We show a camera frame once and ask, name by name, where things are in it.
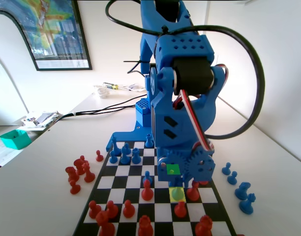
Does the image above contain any blue rook chess piece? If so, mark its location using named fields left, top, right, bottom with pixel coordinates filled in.
left=131, top=147, right=142, bottom=165

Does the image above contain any red rook chess piece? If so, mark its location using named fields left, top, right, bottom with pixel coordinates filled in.
left=194, top=214, right=213, bottom=236

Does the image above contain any blue bishop chess piece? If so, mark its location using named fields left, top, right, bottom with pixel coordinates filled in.
left=119, top=152, right=131, bottom=165

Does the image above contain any tall blue chess piece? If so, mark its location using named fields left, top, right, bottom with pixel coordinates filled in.
left=111, top=136, right=121, bottom=155
left=239, top=193, right=256, bottom=215

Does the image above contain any blue knight chess piece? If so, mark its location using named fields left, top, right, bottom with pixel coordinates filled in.
left=234, top=181, right=252, bottom=201

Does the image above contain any red knight chess piece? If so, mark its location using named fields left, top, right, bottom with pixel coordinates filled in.
left=95, top=210, right=116, bottom=236
left=65, top=166, right=80, bottom=187

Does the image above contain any black white chessboard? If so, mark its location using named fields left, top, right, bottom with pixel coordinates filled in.
left=71, top=140, right=238, bottom=236

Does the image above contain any yellow black screwdriver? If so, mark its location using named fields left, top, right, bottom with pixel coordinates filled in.
left=102, top=82, right=121, bottom=90

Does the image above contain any white crumpled object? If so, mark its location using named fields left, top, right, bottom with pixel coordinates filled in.
left=93, top=85, right=111, bottom=99

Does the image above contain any pile of papers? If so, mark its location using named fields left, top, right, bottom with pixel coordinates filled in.
left=17, top=110, right=60, bottom=131

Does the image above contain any green plastic box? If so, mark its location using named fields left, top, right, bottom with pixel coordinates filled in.
left=0, top=129, right=33, bottom=150

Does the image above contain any framed map poster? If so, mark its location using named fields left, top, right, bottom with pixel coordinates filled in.
left=0, top=0, right=93, bottom=72

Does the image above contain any red white servo wire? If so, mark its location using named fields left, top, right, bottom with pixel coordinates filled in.
left=174, top=63, right=229, bottom=151

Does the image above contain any blue base plate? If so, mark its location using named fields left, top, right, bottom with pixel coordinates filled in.
left=106, top=120, right=156, bottom=152

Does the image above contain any thick black camera cable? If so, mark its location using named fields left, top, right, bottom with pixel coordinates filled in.
left=105, top=0, right=266, bottom=141

